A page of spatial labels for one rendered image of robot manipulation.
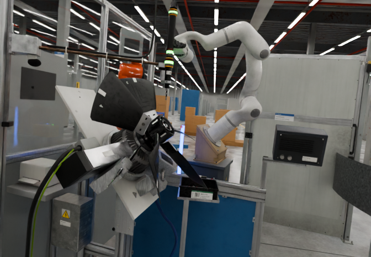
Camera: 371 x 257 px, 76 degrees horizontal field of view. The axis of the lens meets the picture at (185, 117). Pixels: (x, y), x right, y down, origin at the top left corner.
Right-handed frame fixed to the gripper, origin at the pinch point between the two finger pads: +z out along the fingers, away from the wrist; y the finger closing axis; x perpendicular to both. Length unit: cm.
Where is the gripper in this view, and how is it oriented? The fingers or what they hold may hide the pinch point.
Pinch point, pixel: (170, 42)
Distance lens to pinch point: 125.7
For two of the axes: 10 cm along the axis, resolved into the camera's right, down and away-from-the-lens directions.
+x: 0.9, -9.9, -0.5
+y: -9.6, -1.0, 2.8
